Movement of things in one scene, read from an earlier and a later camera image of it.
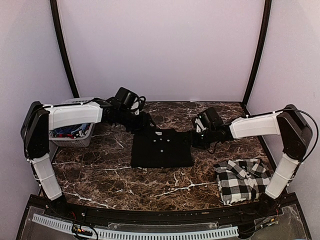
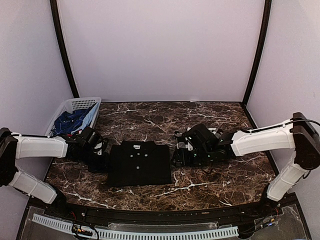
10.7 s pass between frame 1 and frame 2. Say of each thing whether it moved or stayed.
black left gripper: moved
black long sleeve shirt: moved
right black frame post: stayed
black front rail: stayed
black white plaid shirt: moved
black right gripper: moved
